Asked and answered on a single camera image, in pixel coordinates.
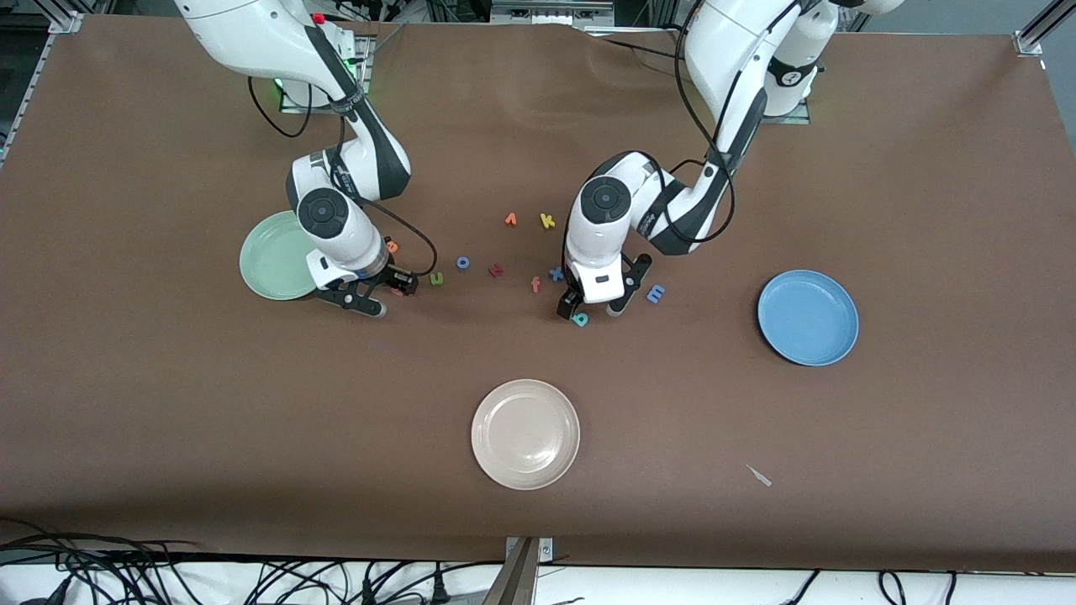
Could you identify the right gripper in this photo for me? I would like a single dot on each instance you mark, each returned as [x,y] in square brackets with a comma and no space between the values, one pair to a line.
[393,278]

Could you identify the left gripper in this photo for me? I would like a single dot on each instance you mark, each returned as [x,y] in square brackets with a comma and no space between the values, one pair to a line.
[571,303]

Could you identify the pink foam letter w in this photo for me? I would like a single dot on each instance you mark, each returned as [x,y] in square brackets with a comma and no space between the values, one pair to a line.
[397,291]

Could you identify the blue foam letter m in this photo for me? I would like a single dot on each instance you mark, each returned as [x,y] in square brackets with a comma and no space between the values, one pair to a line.
[656,294]

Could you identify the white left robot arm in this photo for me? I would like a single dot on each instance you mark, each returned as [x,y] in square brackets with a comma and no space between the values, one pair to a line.
[723,50]

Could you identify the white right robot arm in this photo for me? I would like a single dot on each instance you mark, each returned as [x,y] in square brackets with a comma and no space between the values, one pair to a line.
[252,34]

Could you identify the green plate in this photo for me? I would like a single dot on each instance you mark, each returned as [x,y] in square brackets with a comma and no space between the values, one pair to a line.
[269,260]

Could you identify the beige plate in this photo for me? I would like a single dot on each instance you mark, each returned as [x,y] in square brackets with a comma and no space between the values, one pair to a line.
[525,434]

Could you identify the brown paper table cover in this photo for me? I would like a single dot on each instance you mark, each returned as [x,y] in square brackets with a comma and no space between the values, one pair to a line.
[538,126]

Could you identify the blue plate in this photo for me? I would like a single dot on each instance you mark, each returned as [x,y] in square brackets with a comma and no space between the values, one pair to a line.
[809,318]

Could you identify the small white tape scrap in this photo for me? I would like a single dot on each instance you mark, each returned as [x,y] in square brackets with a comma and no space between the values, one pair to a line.
[761,477]

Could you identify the metal rack unit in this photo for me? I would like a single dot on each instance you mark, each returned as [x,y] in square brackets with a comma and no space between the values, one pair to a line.
[551,13]

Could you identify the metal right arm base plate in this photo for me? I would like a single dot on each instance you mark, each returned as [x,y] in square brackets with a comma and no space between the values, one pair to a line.
[367,59]

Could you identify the small metal clamp bracket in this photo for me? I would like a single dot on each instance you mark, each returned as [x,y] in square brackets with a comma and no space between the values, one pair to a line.
[546,550]

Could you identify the metal camera pole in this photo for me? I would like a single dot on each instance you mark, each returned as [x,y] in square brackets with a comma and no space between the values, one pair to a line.
[514,580]

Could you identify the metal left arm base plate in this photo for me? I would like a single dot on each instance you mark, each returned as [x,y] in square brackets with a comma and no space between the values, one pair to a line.
[799,119]

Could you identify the aluminium frame profile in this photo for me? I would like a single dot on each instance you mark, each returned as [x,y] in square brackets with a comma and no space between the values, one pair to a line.
[67,21]

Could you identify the aluminium corner bracket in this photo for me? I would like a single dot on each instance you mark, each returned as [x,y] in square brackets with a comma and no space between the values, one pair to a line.
[1030,42]

